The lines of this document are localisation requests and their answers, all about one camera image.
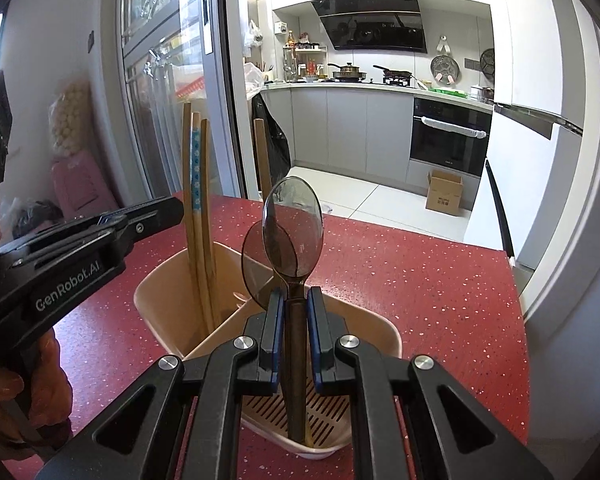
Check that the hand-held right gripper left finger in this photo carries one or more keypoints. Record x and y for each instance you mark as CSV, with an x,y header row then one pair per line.
x,y
279,340

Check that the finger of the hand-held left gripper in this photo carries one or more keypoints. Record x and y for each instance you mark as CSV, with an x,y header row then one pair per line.
x,y
140,232
112,215

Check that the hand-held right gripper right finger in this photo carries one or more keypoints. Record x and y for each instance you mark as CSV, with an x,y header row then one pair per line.
x,y
314,340

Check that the dark translucent plastic spoon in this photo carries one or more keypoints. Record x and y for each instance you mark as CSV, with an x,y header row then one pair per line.
x,y
252,270
296,350

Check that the plain wooden chopstick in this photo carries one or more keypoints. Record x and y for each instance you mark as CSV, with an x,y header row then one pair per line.
x,y
192,220
262,160
209,220

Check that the blue patterned wooden chopstick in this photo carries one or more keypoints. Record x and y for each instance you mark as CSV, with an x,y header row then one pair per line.
x,y
197,185

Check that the beige plastic utensil holder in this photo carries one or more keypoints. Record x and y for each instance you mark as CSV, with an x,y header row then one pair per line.
x,y
170,305

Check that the person's left hand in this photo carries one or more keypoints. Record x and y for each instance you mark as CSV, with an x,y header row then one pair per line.
x,y
0,395

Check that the stack of pink stools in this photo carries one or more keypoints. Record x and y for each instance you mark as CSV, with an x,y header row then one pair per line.
x,y
85,185

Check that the black plastic bag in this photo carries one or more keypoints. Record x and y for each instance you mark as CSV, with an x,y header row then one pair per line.
x,y
37,217

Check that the bag of pale balls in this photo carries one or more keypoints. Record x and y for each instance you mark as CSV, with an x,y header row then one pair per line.
x,y
70,120

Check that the black trash bag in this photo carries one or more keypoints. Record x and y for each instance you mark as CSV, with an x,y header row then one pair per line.
x,y
275,145

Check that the sliding glass door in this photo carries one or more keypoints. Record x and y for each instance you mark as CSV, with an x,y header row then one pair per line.
x,y
180,60

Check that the clear plastic bag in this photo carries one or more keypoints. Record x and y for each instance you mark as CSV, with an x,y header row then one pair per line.
x,y
254,80

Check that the cardboard box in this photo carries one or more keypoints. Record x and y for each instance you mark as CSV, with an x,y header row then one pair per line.
x,y
444,195

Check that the grey kitchen cabinets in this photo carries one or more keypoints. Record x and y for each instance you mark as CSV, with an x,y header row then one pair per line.
x,y
340,130

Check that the hanging white plastic bag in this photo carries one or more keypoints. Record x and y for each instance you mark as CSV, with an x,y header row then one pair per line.
x,y
252,35

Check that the black built-in oven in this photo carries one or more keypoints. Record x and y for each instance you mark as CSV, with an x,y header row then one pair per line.
x,y
445,145

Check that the seasoning bottle rack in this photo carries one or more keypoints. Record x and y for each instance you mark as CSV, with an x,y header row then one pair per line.
x,y
305,62

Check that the lidded cooking pot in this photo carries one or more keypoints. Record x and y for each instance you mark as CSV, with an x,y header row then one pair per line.
x,y
349,72

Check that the black frying pan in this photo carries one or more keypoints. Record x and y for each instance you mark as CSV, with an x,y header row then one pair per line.
x,y
395,74

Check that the green cutting board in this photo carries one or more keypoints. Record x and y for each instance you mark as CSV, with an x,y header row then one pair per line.
x,y
450,91

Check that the small steel pot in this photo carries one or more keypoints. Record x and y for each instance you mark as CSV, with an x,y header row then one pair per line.
x,y
481,92

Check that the round metal steamer rack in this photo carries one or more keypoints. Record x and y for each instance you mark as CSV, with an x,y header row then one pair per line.
x,y
445,70

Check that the black range hood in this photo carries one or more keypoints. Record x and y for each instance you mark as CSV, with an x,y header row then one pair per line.
x,y
375,30

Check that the round dark trivet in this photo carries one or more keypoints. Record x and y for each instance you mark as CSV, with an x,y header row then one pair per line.
x,y
487,64

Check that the white refrigerator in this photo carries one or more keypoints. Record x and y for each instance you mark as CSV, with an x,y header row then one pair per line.
x,y
530,60

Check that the dark wall switch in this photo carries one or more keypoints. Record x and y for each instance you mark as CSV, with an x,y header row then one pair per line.
x,y
91,41

